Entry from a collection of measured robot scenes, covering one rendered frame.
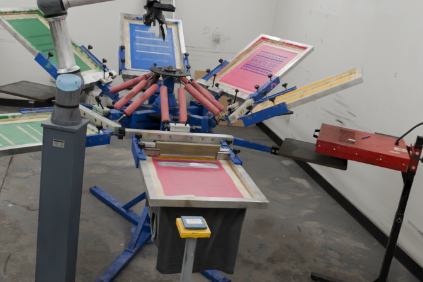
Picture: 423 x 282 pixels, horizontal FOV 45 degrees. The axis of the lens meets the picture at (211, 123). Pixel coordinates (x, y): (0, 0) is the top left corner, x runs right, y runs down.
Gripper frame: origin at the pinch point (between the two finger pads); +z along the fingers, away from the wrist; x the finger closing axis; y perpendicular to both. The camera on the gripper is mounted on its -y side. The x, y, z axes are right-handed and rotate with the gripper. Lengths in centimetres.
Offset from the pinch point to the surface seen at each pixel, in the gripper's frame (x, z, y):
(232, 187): -55, 67, 8
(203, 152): -65, 40, 29
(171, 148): -50, 36, 40
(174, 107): -103, -14, 73
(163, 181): -29, 60, 32
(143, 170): -22, 53, 40
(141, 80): -84, -34, 85
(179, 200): -15, 76, 14
